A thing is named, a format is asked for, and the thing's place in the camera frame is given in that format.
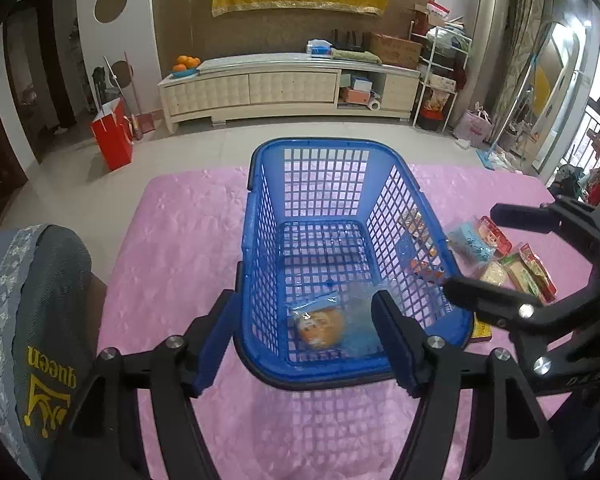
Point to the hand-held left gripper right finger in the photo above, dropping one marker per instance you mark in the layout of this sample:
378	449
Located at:
395	347

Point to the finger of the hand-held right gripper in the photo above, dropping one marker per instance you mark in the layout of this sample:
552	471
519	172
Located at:
480	297
522	217

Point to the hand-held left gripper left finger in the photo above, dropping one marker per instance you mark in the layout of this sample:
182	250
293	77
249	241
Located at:
214	345

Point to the cream snack packet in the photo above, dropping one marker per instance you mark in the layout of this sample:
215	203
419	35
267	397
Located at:
492	274

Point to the yellow green snack packet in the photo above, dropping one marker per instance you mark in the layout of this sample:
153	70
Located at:
530	272

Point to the light blue cartoon snack packet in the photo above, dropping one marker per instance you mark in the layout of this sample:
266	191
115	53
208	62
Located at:
467	242

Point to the small orange snack packet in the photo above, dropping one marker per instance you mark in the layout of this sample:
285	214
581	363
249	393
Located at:
427	270

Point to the bun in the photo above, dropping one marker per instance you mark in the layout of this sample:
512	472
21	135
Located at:
320	327

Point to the gold orange snack packet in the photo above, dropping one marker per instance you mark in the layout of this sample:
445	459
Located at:
416	227

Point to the blue plastic mesh basket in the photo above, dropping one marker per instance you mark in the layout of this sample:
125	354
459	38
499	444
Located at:
330	143

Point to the yellow red snack packet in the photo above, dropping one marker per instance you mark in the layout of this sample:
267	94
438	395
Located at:
481	331

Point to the blue mop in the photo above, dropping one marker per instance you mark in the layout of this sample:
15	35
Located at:
489	160

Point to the colourful clothes heap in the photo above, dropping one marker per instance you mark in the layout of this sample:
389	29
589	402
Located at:
595	185

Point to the pink bag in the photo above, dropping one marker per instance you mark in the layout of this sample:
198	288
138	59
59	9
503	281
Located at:
472	127

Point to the pink tablecloth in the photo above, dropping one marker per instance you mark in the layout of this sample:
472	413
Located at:
180	240

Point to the white metal rack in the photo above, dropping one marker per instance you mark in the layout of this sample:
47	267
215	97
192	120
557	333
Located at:
420	95

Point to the grey embroidered chair cover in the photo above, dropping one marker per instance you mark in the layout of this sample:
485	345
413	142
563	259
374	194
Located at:
40	300

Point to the white paper roll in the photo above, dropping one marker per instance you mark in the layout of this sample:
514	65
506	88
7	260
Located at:
375	105

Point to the orange box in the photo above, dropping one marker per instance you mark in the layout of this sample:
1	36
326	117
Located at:
355	96

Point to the blue white box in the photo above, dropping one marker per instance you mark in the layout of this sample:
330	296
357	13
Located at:
362	83

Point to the brown cardboard box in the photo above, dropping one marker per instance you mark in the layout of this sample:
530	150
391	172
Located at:
395	50

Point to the red white box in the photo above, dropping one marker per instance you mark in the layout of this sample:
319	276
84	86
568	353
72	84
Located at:
435	10

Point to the red paper bag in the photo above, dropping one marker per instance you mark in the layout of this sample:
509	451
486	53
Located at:
111	140

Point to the green folded cloth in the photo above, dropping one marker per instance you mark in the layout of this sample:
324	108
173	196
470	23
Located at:
355	56

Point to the black router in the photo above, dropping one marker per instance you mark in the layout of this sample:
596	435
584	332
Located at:
351	46

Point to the blue tissue box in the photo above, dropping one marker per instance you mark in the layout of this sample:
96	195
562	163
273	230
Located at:
320	48

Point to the cream tv cabinet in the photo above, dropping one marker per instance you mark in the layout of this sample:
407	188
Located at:
280	87

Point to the blue plate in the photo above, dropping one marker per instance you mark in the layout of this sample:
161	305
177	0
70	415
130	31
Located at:
182	74

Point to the heap of oranges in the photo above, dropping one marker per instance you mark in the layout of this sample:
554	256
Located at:
187	62

